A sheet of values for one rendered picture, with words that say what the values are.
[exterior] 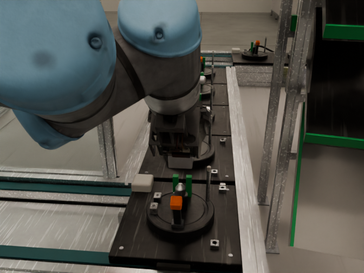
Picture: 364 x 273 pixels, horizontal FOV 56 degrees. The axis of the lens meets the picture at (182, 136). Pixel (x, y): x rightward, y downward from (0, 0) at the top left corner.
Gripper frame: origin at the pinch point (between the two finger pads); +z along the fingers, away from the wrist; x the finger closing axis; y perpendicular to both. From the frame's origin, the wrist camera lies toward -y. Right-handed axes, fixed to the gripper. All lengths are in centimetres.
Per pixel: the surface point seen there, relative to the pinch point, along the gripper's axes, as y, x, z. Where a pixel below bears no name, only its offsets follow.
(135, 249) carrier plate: 19.9, -7.7, 7.3
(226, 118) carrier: -27, 11, 46
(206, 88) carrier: -47, 3, 61
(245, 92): -63, 22, 91
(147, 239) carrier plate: 17.7, -6.0, 9.1
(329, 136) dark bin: 3.2, 22.9, -9.7
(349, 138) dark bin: 3.5, 25.7, -10.0
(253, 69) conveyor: -76, 26, 91
